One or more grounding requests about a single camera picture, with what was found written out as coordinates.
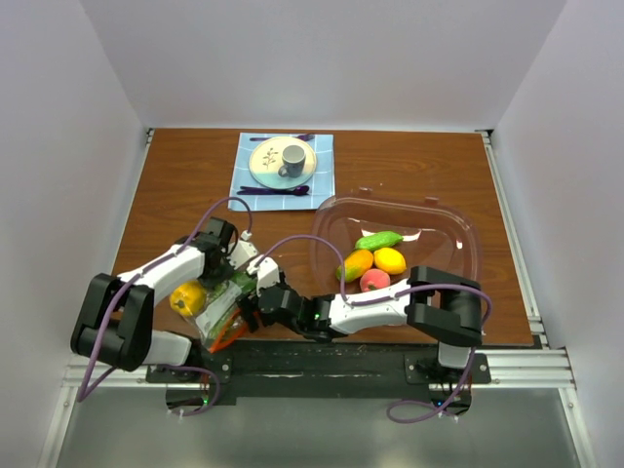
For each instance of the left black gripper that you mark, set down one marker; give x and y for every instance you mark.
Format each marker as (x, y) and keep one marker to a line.
(228, 271)

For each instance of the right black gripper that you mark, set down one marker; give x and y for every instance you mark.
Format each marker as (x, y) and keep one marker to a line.
(248, 305)

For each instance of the fake green broccoli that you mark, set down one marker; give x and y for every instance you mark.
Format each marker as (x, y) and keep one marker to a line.
(243, 280)

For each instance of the fake green grapes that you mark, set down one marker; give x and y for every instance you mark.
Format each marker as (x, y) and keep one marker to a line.
(216, 292)

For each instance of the fake yellow pepper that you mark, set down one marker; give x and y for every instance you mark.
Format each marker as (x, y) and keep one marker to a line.
(189, 299)

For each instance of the clear zip top bag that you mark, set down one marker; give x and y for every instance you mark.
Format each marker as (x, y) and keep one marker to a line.
(220, 324)

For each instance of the fake orange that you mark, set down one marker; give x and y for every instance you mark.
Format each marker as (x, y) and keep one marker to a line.
(355, 266)

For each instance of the fake red peach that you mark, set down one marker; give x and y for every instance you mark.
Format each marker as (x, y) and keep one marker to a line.
(373, 280)

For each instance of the fake green cucumber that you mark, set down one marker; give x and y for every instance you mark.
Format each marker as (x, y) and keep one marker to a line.
(379, 240)

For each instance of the fake yellow lemon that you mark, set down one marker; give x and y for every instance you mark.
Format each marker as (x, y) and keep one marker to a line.
(390, 261)

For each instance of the clear pink plastic bowl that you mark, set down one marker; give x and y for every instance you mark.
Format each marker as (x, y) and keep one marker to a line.
(433, 236)

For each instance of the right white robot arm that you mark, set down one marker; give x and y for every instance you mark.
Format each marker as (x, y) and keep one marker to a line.
(449, 308)

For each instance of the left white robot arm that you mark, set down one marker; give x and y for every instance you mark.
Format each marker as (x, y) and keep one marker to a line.
(116, 316)

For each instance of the purple plastic spoon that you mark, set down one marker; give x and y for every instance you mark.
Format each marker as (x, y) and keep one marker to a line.
(301, 190)

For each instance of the cream plate with plant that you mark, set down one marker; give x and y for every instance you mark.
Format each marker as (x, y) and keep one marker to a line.
(266, 160)

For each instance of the grey mug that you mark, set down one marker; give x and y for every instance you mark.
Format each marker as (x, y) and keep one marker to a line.
(293, 161)

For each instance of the blue checked cloth napkin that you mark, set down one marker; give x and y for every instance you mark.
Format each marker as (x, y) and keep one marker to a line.
(322, 184)

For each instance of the purple plastic fork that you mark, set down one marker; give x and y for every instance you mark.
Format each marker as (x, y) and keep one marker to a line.
(302, 137)

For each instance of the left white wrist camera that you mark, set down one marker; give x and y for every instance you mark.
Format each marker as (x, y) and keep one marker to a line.
(241, 250)

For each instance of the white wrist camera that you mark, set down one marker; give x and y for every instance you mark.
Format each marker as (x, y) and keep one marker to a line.
(241, 250)
(265, 271)

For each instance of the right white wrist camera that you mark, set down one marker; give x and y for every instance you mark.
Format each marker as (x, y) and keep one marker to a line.
(265, 271)

